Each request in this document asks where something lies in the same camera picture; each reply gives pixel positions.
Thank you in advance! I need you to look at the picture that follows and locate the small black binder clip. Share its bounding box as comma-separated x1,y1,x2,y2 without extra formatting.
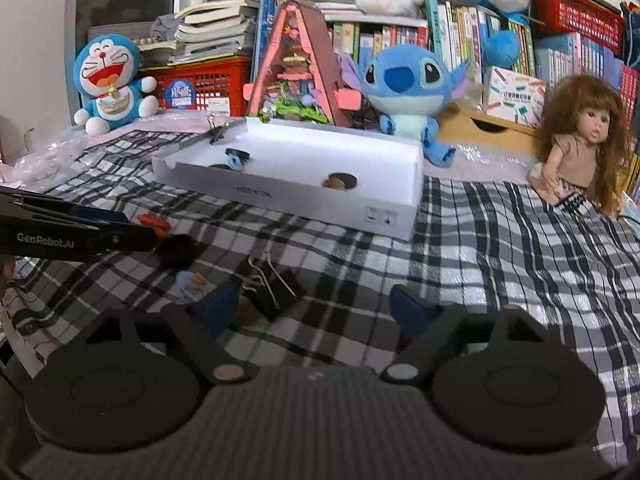
206,115,232,146

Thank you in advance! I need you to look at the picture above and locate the red plastic basket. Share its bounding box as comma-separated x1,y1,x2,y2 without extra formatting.
535,0,626,53

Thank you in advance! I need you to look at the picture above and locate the brown haired doll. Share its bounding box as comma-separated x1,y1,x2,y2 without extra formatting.
527,74,632,218

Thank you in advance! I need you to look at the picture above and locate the colourful printed box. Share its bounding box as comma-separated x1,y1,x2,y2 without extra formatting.
482,66,547,128

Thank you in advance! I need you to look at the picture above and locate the blue cat plush toy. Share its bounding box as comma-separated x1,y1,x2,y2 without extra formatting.
72,34,160,136

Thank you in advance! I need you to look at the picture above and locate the row of upright books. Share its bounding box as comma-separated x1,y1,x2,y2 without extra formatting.
325,0,536,81

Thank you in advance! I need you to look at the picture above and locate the grey cloth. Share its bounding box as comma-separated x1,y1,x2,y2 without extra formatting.
150,12,181,41

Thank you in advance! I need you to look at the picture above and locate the red plastic crate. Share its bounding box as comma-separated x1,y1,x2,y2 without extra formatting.
142,57,253,117

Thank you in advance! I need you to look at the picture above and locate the round blue sticker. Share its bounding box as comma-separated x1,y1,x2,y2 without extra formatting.
165,79,197,110

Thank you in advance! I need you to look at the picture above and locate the stack of books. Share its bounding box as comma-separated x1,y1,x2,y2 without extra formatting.
170,0,303,63

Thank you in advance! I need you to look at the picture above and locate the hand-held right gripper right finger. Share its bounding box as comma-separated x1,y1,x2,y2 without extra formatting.
380,284,576,386

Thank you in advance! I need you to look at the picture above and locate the row of pale books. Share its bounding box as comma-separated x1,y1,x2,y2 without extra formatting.
535,32,640,111

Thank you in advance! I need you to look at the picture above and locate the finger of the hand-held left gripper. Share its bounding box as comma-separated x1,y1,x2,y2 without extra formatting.
50,201,133,226
95,224,159,256

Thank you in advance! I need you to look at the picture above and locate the red plastic clip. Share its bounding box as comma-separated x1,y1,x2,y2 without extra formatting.
136,214,172,238

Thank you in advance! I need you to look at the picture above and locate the blue clip with orange charm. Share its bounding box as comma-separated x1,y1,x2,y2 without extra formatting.
176,270,218,301

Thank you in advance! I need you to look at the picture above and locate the clear plastic bag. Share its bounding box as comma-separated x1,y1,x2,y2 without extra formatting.
10,125,101,191

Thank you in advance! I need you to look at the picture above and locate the wooden drawer box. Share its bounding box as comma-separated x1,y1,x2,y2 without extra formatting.
437,105,543,158

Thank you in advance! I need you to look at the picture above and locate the blue bag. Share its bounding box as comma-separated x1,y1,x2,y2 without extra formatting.
620,0,640,68

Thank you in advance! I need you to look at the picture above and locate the white cardboard box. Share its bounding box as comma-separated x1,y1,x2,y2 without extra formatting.
151,116,425,242

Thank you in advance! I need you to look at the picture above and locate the pink triangular diorama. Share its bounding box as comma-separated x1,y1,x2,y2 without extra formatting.
243,0,362,127

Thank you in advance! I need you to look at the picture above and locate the black white plaid cloth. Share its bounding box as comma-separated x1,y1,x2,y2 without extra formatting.
0,130,640,466

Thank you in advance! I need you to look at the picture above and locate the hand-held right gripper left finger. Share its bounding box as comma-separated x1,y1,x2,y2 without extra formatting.
75,280,253,386

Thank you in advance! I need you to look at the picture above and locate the blue alien plush toy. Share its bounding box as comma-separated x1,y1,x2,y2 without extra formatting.
342,44,471,167

